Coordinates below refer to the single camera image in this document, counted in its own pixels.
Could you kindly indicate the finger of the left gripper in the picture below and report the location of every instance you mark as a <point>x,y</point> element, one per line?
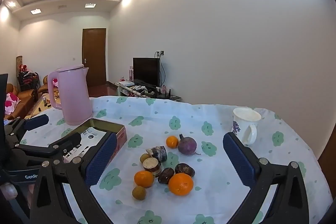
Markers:
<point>19,126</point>
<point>65,142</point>

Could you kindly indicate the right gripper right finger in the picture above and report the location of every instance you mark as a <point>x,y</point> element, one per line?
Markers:
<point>289,203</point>

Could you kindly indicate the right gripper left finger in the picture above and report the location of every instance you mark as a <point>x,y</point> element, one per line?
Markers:
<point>80,174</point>

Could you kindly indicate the medium orange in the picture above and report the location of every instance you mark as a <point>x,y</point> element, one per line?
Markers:
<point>144,179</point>

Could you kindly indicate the cut sugarcane piece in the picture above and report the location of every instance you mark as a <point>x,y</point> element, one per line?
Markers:
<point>151,164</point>

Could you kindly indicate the brown longan fruit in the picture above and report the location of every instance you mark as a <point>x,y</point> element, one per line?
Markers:
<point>139,193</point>

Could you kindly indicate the dark sugarcane piece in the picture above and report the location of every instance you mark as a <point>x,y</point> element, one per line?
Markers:
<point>158,152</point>

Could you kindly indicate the dark water chestnut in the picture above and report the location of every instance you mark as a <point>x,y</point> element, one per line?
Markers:
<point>166,175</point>
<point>184,168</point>

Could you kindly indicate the small orange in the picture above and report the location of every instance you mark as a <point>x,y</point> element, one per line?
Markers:
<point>172,142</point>

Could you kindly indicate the large orange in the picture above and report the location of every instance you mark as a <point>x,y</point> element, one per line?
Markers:
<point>181,184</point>

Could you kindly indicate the purple round radish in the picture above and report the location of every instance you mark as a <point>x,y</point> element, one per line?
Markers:
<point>187,145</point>

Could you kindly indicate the left human hand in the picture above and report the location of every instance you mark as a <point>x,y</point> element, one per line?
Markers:
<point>10,192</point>

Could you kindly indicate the pink floral cushion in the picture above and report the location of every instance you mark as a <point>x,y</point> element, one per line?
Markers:
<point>11,103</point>

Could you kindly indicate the pink electric kettle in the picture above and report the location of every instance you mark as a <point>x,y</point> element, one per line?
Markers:
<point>73,92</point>

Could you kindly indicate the pink metal tin box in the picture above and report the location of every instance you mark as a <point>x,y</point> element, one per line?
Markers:
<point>105,126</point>

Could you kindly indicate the tv stand with clutter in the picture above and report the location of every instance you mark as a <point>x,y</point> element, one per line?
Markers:
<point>130,89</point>

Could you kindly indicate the white floral mug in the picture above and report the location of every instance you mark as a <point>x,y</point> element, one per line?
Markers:
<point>244,125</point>

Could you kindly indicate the black television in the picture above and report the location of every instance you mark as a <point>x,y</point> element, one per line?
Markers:
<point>146,71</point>

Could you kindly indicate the brown wooden door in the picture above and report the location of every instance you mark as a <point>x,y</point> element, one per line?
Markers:
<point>93,55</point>

